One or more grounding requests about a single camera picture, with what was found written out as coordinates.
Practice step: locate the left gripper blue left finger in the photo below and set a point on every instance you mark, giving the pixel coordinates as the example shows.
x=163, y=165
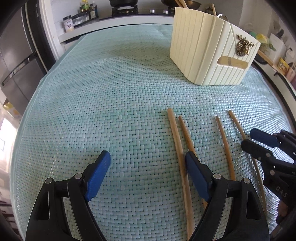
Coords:
x=94, y=175

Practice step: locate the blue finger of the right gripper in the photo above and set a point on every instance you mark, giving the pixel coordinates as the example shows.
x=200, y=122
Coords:
x=265, y=138
x=257, y=151

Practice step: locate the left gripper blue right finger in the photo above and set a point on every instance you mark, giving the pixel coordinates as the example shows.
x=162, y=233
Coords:
x=200, y=174

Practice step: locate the steel spoon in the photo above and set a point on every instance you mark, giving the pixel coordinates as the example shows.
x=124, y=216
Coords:
x=223, y=17

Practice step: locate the person's right hand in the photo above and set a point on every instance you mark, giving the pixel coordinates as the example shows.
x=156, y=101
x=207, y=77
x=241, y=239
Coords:
x=285, y=213

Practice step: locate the wooden cutting board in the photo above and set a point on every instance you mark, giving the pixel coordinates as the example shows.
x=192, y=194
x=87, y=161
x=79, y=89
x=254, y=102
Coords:
x=263, y=56

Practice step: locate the yellow cup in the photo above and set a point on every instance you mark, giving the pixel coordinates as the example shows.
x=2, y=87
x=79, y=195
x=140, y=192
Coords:
x=283, y=66

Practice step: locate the light blue table cloth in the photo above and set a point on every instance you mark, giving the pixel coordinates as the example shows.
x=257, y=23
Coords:
x=111, y=91

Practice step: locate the yellow green bag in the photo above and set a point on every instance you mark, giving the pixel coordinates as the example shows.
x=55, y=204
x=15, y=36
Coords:
x=265, y=43

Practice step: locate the white knife block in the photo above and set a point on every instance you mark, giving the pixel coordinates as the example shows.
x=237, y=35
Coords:
x=278, y=49

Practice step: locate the cream utensil holder box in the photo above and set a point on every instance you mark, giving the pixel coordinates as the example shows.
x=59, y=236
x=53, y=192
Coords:
x=209, y=50

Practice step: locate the yellow cardboard box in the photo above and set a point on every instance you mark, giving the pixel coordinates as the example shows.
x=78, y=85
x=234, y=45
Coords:
x=11, y=110

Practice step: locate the grey refrigerator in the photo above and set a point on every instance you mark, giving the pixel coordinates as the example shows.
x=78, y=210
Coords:
x=25, y=56

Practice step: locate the black wok glass lid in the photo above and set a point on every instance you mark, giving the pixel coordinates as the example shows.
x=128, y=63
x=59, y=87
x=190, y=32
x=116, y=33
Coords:
x=173, y=4

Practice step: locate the black gas stove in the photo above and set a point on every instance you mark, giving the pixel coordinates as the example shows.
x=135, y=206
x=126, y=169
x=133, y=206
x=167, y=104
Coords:
x=134, y=11

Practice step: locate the condiment bottles group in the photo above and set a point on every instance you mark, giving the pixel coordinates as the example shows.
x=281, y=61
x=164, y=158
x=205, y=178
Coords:
x=90, y=8

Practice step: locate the black pot orange lid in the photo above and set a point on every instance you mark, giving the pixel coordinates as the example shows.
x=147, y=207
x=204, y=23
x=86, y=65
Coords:
x=122, y=3

